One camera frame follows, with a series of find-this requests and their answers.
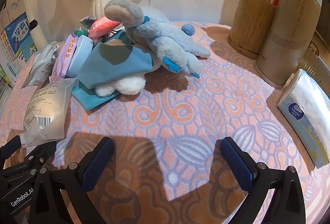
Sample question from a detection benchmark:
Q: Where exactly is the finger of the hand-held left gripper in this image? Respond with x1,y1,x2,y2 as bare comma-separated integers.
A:
0,135,22,162
0,141,57,184

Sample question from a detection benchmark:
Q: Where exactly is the teal cloth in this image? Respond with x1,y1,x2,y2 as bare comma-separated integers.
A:
71,83,121,111

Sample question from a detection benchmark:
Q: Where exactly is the translucent white packet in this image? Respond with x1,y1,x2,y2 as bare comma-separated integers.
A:
19,77,78,147

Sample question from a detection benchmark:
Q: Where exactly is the purple wipes pack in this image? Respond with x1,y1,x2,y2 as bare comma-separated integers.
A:
49,33,79,84

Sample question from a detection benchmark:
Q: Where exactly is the white cylinder with black knob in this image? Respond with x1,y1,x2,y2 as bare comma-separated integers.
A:
22,0,48,46

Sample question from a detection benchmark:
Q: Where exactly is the grey plush toy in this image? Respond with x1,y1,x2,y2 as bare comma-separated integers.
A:
104,0,211,78

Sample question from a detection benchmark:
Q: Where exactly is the blue tissue pack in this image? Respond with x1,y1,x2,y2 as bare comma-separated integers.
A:
276,69,330,169

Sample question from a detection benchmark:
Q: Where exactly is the silver white packet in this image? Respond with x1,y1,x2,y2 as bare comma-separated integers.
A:
27,42,61,86

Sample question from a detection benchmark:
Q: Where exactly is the white plush toy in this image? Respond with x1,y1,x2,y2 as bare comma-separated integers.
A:
94,73,146,97

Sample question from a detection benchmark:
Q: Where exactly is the light blue cloth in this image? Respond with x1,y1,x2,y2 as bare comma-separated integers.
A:
77,36,155,90

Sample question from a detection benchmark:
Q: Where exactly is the pink clay bag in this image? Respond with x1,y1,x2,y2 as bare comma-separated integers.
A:
89,16,121,39

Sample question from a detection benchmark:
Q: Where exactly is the wooden pen holder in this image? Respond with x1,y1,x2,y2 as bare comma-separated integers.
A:
227,0,279,53

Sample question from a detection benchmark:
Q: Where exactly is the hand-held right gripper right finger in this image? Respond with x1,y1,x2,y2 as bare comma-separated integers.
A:
220,136,310,224

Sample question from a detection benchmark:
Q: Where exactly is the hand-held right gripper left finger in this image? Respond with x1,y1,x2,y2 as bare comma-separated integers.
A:
29,136,115,224

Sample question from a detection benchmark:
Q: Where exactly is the beige thermos bottle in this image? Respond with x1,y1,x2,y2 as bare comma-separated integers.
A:
254,0,323,89

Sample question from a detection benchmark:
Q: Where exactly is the white round band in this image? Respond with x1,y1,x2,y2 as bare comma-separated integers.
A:
66,34,94,78

